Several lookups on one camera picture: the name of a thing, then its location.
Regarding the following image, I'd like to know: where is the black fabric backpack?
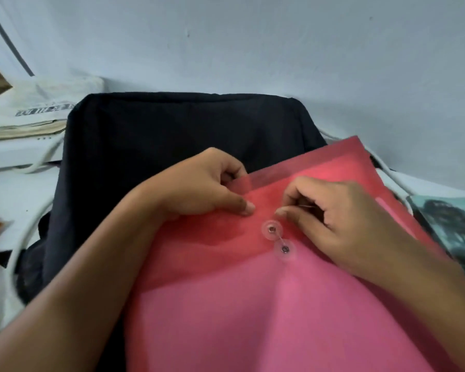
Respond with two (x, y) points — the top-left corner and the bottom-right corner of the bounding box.
(15, 92), (328, 372)

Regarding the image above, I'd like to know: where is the white printed plastic bag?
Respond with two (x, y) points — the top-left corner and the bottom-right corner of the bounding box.
(0, 75), (105, 130)

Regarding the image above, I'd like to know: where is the person's left forearm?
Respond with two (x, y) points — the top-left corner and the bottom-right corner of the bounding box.
(0, 186), (169, 372)

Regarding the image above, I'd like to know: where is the teal cover book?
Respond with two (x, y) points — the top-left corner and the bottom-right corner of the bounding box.
(406, 195), (465, 285)

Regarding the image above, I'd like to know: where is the white cable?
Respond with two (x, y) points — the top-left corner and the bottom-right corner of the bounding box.
(4, 135), (66, 306)

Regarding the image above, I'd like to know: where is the thin white closure string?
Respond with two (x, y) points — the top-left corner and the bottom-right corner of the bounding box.
(274, 204), (315, 253)

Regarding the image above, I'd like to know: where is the red plastic envelope folder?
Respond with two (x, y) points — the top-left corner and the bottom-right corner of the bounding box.
(124, 136), (463, 372)

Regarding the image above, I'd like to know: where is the person's right forearm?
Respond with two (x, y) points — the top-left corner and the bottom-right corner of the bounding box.
(353, 240), (465, 372)

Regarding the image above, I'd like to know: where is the person's left hand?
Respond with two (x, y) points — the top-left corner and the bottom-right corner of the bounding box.
(137, 147), (256, 222)

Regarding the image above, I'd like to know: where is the dark wall conduit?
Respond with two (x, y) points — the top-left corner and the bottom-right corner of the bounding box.
(0, 0), (35, 77)

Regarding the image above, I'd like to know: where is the stack of yellowed papers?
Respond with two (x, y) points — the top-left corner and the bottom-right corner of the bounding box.
(0, 119), (67, 142)

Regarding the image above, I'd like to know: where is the person's right hand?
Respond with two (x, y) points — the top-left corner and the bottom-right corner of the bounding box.
(275, 176), (415, 279)

